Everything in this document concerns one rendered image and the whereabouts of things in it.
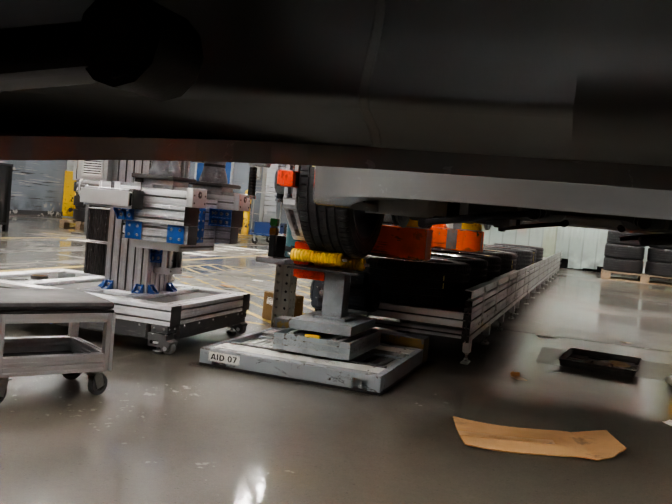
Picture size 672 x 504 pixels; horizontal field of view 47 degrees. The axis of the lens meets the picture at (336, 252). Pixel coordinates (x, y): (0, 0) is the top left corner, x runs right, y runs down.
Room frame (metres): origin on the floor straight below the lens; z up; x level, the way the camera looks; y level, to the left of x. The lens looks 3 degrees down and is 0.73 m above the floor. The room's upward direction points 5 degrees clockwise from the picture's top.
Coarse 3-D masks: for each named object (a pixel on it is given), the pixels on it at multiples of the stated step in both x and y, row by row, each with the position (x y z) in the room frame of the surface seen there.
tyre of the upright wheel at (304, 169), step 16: (304, 176) 3.32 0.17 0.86; (304, 192) 3.32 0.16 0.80; (304, 208) 3.34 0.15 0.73; (320, 208) 3.31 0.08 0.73; (336, 208) 3.29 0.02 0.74; (304, 224) 3.38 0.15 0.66; (320, 224) 3.35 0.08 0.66; (336, 224) 3.33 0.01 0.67; (352, 224) 3.35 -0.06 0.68; (320, 240) 3.42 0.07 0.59; (336, 240) 3.38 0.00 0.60; (352, 240) 3.38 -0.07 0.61; (368, 240) 3.63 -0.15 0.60; (352, 256) 3.51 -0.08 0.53
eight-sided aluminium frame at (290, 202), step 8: (288, 168) 3.41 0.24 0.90; (296, 168) 3.39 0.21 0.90; (288, 192) 3.41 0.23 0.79; (296, 192) 3.39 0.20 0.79; (288, 200) 3.40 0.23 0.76; (296, 200) 3.39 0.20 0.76; (288, 208) 3.42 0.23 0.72; (296, 208) 3.41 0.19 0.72; (288, 216) 3.46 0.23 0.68; (296, 216) 3.44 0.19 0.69; (296, 224) 3.54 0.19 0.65; (296, 232) 3.54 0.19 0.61; (304, 240) 3.57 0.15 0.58
